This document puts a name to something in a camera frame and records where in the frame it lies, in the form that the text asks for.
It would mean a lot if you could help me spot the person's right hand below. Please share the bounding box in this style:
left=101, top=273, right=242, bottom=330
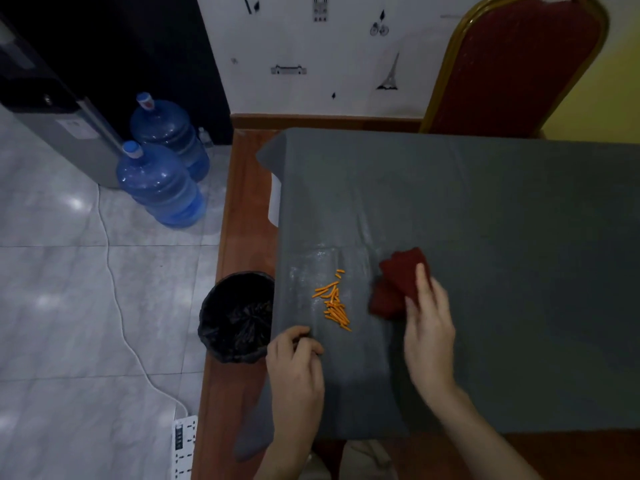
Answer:
left=403, top=263, right=457, bottom=395

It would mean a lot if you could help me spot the person's left hand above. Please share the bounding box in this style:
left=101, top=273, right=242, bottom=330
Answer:
left=265, top=325, right=326, bottom=439

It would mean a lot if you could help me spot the dark red cleaning cloth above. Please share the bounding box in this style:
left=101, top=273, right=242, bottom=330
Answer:
left=369, top=247, right=433, bottom=319

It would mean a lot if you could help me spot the grey tablecloth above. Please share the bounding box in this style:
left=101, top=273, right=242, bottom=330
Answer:
left=233, top=128, right=640, bottom=463

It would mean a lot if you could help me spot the person's right forearm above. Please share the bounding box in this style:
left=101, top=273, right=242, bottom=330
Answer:
left=419, top=380, right=543, bottom=480

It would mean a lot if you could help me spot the person's left forearm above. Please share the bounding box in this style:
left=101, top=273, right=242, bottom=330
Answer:
left=254, top=429, right=313, bottom=480

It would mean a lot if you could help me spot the black bin with liner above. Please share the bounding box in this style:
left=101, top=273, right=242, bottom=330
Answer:
left=198, top=271, right=275, bottom=365

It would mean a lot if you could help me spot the pile of orange sticks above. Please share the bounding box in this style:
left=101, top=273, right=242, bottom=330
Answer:
left=312, top=269, right=353, bottom=333

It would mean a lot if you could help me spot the wooden table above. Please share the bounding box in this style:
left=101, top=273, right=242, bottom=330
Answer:
left=190, top=114, right=640, bottom=480

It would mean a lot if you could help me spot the white power strip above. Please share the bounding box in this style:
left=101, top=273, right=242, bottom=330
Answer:
left=170, top=415, right=199, bottom=480

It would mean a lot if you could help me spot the blue water jug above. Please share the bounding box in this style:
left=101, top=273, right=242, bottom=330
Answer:
left=129, top=92, right=211, bottom=183
left=116, top=140, right=208, bottom=229

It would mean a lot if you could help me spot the grey water dispenser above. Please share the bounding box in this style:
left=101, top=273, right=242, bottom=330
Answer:
left=0, top=15, right=132, bottom=189

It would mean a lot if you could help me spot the white power cable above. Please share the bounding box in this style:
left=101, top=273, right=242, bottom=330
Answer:
left=95, top=185, right=190, bottom=419

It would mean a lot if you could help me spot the red chair with gold frame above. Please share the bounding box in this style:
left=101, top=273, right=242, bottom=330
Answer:
left=419, top=0, right=610, bottom=139

